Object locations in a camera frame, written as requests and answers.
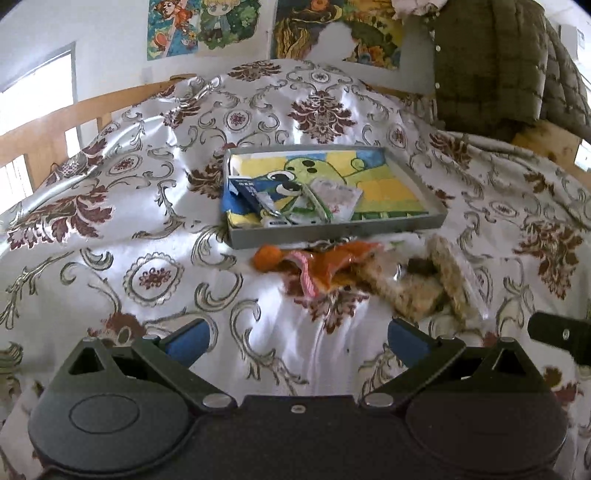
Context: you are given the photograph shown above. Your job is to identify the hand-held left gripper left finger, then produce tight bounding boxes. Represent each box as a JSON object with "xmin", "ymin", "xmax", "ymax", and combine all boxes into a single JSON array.
[{"xmin": 48, "ymin": 318, "xmax": 238, "ymax": 411}]

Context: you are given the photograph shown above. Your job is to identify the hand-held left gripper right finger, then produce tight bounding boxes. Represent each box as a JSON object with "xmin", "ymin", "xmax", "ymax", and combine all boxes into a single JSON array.
[{"xmin": 359, "ymin": 318, "xmax": 555, "ymax": 411}]

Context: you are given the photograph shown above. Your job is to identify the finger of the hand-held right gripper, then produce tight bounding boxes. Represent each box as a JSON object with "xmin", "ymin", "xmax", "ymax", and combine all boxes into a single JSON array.
[{"xmin": 527, "ymin": 311, "xmax": 591, "ymax": 365}]

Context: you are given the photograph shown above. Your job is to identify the brown cracker packet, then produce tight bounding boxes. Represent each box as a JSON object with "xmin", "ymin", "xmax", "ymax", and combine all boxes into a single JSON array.
[{"xmin": 358, "ymin": 258, "xmax": 446, "ymax": 321}]

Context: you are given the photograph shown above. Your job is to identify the red-orange snack packet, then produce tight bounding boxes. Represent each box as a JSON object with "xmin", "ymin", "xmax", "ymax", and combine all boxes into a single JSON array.
[{"xmin": 281, "ymin": 241, "xmax": 384, "ymax": 298}]

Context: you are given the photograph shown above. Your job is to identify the mandarin orange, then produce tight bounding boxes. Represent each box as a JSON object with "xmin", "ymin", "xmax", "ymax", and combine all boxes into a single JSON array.
[{"xmin": 253, "ymin": 244, "xmax": 283, "ymax": 271}]

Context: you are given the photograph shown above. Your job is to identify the grey metal tray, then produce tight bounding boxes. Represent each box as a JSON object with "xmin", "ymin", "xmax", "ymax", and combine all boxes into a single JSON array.
[{"xmin": 224, "ymin": 144, "xmax": 448, "ymax": 250}]

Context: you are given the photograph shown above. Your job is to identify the white snack packet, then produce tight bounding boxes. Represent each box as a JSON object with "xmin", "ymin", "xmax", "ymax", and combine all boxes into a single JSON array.
[{"xmin": 307, "ymin": 179, "xmax": 363, "ymax": 222}]

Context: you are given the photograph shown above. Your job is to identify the green sausage stick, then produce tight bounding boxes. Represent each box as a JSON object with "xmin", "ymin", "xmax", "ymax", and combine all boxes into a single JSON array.
[{"xmin": 277, "ymin": 182, "xmax": 333, "ymax": 224}]

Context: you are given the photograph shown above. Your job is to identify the dark blue snack packet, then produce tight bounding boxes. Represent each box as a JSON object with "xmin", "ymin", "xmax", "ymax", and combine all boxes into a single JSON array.
[{"xmin": 228, "ymin": 178, "xmax": 296, "ymax": 227}]

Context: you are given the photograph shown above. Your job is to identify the floral printed blanket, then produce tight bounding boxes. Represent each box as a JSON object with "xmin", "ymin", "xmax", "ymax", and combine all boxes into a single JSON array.
[{"xmin": 0, "ymin": 59, "xmax": 591, "ymax": 480}]

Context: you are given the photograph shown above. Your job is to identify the cartoon drawing tray liner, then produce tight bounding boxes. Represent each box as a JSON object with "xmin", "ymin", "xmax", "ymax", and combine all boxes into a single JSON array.
[{"xmin": 228, "ymin": 148, "xmax": 423, "ymax": 227}]

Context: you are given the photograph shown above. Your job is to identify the olive puffer jacket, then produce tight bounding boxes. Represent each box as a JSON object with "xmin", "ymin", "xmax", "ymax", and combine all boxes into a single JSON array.
[{"xmin": 431, "ymin": 0, "xmax": 591, "ymax": 144}]

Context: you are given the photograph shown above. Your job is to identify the white air conditioner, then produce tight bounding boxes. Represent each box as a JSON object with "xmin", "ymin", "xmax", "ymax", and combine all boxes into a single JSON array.
[{"xmin": 558, "ymin": 23, "xmax": 591, "ymax": 61}]

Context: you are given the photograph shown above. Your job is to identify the anime poster right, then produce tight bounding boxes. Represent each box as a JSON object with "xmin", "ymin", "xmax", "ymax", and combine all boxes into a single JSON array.
[{"xmin": 270, "ymin": 0, "xmax": 404, "ymax": 70}]

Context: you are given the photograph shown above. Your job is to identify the pink cloth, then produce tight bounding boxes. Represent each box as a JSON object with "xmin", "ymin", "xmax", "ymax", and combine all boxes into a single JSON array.
[{"xmin": 392, "ymin": 0, "xmax": 446, "ymax": 19}]

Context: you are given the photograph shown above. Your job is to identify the orange-haired cartoon wall poster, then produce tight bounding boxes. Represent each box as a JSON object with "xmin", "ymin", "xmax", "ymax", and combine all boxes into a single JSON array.
[{"xmin": 148, "ymin": 0, "xmax": 204, "ymax": 61}]

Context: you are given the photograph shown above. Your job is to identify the blond cartoon wall poster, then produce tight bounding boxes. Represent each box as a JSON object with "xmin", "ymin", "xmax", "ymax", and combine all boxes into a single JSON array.
[{"xmin": 198, "ymin": 0, "xmax": 262, "ymax": 51}]

